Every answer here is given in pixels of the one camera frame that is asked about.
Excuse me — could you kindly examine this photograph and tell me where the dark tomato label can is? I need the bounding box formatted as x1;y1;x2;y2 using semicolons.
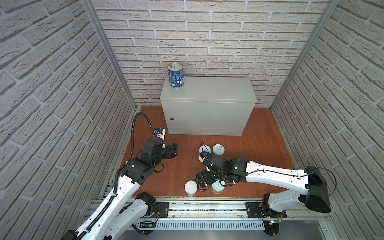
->
196;176;210;192

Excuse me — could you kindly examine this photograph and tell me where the blue label tin can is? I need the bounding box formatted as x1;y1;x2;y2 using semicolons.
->
168;63;184;88

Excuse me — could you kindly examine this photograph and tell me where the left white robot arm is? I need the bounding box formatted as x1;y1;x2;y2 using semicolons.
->
62;136;178;240

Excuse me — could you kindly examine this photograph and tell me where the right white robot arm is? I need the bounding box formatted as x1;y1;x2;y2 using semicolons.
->
196;151;331;218

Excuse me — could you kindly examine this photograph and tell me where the yellow label pull-tab can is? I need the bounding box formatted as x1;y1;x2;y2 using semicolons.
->
211;180;226;195

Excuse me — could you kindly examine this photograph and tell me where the pink label pull-tab can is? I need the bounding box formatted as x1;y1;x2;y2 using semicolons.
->
212;144;225;157

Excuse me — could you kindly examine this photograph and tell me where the grey label pull-tab can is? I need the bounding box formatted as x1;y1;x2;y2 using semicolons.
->
199;145;212;153

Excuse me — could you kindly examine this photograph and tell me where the white lid small can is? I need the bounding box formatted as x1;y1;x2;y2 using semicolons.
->
185;180;198;197

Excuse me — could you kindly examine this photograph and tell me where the grey metal cabinet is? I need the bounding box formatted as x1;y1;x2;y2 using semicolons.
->
160;77;257;136

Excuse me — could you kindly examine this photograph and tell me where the perforated white vent strip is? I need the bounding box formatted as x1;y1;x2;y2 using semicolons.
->
134;220;265;231

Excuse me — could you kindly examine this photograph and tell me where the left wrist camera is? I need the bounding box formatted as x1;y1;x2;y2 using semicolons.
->
154;128;166;149

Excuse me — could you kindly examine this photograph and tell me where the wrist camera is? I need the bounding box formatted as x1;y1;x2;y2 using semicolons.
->
154;128;166;149
199;151;209;163

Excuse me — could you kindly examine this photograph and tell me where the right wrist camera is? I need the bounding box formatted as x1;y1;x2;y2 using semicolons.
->
199;151;209;163

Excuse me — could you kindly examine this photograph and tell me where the left black corrugated cable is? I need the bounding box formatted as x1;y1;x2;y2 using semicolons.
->
74;112;157;240

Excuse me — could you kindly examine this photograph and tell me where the front aluminium mounting rail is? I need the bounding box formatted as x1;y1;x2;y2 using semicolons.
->
86;197;331;221

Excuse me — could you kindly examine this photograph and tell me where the left floor aluminium rail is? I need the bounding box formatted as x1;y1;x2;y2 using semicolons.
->
75;108;140;240

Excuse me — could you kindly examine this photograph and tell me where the right aluminium corner post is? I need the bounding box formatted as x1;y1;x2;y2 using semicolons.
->
270;0;340;111

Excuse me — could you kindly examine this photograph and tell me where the aluminium corner post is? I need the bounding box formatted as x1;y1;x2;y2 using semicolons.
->
82;0;138;111
270;0;340;111

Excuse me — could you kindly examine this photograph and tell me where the left aluminium corner post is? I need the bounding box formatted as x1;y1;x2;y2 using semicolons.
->
82;0;138;111

